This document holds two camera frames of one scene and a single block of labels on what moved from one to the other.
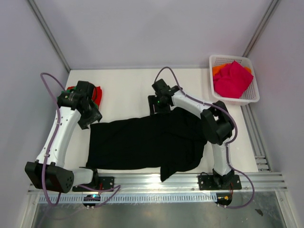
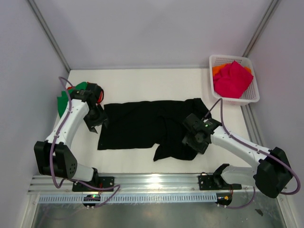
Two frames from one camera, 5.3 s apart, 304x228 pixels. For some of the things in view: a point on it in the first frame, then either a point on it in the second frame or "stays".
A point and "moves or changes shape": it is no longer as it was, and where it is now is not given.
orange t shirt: (216, 69) stays
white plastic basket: (233, 80) stays
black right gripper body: (159, 101) -> (193, 141)
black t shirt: (174, 140) moves or changes shape
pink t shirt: (232, 80) stays
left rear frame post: (50, 31) stays
